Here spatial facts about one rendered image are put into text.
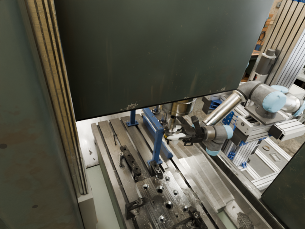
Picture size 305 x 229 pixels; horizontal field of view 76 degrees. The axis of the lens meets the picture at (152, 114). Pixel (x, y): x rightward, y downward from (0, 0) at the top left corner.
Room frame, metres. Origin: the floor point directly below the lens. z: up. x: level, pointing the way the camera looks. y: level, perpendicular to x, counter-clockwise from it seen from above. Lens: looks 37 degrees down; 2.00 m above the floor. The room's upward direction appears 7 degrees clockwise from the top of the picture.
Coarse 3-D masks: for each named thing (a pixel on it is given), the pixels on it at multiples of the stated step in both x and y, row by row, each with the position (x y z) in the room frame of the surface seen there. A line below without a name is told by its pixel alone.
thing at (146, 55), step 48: (96, 0) 0.45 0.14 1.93; (144, 0) 0.50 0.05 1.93; (192, 0) 0.56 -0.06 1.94; (240, 0) 0.65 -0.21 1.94; (96, 48) 0.44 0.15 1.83; (144, 48) 0.50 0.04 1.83; (192, 48) 0.58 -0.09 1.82; (240, 48) 0.68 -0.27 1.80; (96, 96) 0.44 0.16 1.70; (144, 96) 0.51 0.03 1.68; (192, 96) 0.61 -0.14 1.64
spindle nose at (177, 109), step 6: (174, 102) 0.65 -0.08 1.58; (180, 102) 0.65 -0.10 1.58; (186, 102) 0.65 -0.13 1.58; (192, 102) 0.67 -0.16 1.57; (162, 108) 0.68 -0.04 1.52; (168, 108) 0.66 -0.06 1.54; (174, 108) 0.65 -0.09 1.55; (180, 108) 0.65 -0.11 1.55; (186, 108) 0.66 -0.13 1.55; (192, 108) 0.68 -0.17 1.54; (174, 114) 0.65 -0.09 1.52; (180, 114) 0.65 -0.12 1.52; (186, 114) 0.66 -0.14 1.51
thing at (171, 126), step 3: (171, 117) 0.72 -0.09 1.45; (171, 120) 0.71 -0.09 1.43; (174, 120) 0.71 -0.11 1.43; (168, 123) 0.72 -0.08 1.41; (171, 123) 0.71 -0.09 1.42; (174, 123) 0.71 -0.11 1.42; (168, 126) 0.71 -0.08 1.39; (171, 126) 0.71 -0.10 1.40; (174, 126) 0.71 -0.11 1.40; (168, 129) 0.71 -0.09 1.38; (171, 129) 0.71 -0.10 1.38; (174, 129) 0.71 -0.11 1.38
